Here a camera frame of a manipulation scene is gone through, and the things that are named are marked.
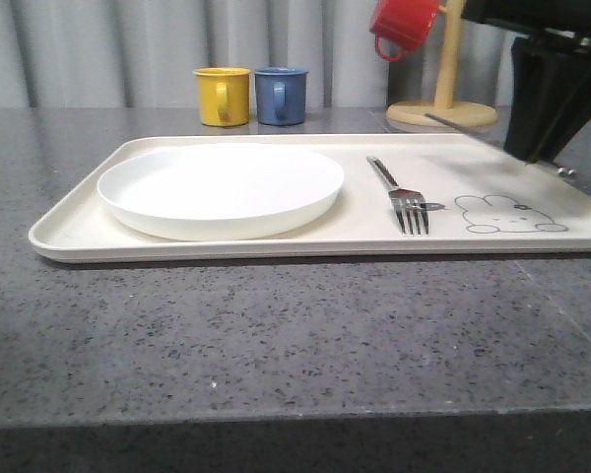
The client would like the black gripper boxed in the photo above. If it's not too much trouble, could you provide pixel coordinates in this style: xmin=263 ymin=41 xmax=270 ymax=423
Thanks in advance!
xmin=462 ymin=0 xmax=591 ymax=162

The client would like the steel chopstick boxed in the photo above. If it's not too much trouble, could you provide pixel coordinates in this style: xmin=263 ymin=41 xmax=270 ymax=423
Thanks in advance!
xmin=424 ymin=113 xmax=530 ymax=163

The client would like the steel fork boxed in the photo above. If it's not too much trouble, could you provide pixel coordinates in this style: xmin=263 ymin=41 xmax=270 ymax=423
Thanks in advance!
xmin=366 ymin=156 xmax=429 ymax=236

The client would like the white round plate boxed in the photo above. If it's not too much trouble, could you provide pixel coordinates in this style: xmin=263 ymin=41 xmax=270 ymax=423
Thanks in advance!
xmin=98 ymin=143 xmax=345 ymax=241

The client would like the wooden mug tree stand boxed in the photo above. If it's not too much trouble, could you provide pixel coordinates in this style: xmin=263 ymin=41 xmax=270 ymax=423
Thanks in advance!
xmin=386 ymin=0 xmax=497 ymax=127

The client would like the cream rabbit serving tray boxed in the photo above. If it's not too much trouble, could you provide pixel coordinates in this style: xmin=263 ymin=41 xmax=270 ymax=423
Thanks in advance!
xmin=29 ymin=134 xmax=591 ymax=263

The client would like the red mug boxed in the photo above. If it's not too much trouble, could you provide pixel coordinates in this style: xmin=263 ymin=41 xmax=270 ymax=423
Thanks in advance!
xmin=369 ymin=0 xmax=440 ymax=61

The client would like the blue mug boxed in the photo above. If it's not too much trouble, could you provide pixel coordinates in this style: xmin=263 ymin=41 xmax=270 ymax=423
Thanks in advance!
xmin=254 ymin=67 xmax=308 ymax=126

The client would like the yellow mug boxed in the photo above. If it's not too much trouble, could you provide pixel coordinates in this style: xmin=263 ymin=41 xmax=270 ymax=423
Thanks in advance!
xmin=193 ymin=67 xmax=251 ymax=127

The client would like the grey curtain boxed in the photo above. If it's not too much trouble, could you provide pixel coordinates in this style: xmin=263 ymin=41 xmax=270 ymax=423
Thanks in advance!
xmin=0 ymin=0 xmax=591 ymax=109

